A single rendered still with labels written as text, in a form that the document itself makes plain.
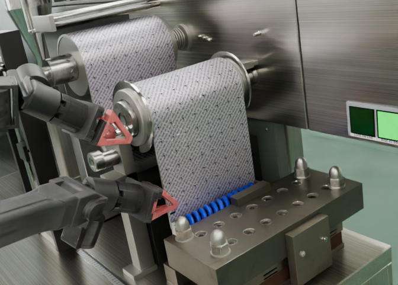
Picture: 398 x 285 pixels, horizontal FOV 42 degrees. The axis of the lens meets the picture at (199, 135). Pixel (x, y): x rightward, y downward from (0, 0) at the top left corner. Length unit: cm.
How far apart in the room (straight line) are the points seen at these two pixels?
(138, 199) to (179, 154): 13
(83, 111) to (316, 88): 47
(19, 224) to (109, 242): 58
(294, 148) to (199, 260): 62
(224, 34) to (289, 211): 46
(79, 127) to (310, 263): 50
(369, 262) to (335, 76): 38
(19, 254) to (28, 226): 62
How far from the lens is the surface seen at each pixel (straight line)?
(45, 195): 82
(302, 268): 102
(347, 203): 111
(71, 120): 91
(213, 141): 107
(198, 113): 104
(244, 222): 101
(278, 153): 124
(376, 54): 97
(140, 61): 123
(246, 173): 115
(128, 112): 99
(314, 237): 102
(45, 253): 136
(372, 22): 96
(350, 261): 112
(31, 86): 90
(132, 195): 96
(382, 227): 301
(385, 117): 99
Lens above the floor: 152
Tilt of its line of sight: 19 degrees down
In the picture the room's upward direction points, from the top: 10 degrees counter-clockwise
